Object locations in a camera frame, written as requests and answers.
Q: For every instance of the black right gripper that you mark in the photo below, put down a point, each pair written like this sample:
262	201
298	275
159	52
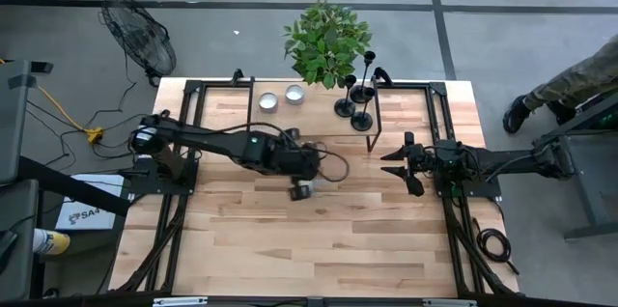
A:
422	159

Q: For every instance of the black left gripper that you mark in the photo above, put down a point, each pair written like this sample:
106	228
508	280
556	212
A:
299	162

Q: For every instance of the medium black candlestick holder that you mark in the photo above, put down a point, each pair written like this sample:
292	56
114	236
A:
361	121

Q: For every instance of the short black candlestick holder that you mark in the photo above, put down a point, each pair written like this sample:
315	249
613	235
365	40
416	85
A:
344	108

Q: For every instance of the tall black candlestick holder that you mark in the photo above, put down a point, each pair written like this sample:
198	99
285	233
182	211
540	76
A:
358	94

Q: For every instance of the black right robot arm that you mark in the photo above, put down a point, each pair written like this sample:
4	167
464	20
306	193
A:
507	162

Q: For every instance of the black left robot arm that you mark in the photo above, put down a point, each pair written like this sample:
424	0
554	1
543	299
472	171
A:
212	143

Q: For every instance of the wooden shelf with black legs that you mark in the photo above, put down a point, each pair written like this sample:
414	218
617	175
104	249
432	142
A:
318	119

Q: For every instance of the green leafy plant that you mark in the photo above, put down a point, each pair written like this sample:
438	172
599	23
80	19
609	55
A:
326	41

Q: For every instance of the person's shoe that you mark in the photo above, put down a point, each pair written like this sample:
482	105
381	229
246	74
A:
562	111
515	115

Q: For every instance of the person's leg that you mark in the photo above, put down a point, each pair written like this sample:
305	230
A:
574	85

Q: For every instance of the black floor fan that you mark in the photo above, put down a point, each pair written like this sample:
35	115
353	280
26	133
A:
140	36

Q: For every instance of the grey metal side table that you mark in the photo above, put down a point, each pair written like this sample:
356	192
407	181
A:
598	186

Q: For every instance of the white cardboard box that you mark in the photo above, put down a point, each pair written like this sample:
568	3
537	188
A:
87	215

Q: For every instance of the black diagonal beam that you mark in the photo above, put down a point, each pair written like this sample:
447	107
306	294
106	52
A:
72	185

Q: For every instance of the white and yellow bottle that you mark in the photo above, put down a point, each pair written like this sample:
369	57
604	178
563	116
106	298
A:
50	242

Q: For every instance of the dark grey cabinet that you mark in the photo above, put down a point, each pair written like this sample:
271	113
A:
19	239

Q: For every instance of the grey side desk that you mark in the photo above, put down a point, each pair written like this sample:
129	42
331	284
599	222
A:
12	119

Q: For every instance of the black metal table frame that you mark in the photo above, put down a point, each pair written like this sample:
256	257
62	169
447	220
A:
192	87

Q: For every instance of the silver metal bracket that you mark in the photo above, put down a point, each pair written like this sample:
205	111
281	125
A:
179	301
449	302

